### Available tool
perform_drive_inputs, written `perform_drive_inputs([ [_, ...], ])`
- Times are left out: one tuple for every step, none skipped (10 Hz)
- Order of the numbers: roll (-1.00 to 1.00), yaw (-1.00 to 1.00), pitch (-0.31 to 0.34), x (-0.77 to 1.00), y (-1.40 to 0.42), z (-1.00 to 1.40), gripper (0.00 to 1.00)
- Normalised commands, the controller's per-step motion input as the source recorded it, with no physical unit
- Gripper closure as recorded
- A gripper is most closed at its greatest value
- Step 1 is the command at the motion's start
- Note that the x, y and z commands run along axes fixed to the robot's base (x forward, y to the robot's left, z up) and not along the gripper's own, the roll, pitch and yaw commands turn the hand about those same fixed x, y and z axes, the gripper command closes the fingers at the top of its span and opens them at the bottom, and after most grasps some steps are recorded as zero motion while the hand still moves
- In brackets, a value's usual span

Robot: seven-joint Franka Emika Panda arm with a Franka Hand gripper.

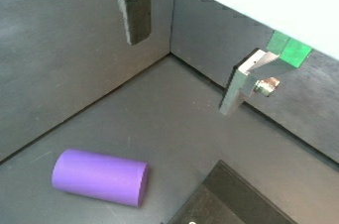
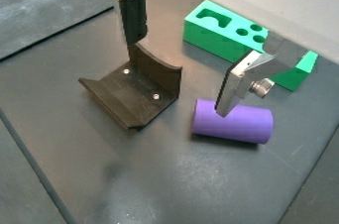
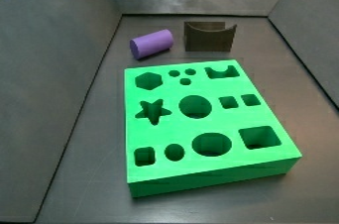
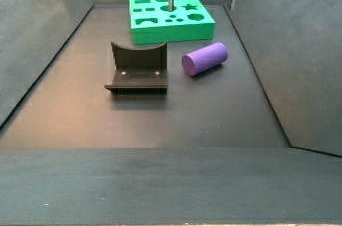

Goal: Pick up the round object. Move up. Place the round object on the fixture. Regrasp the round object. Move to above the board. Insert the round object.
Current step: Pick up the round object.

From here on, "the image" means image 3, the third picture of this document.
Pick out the purple cylinder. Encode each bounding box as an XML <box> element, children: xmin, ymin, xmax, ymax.
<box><xmin>130</xmin><ymin>30</ymin><xmax>174</xmax><ymax>59</ymax></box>

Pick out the green foam shape-sorter board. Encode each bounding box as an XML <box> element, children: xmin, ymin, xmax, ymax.
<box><xmin>124</xmin><ymin>59</ymin><xmax>302</xmax><ymax>197</ymax></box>

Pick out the black curved cradle stand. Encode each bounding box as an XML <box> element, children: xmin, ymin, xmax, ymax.
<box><xmin>185</xmin><ymin>22</ymin><xmax>238</xmax><ymax>53</ymax></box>

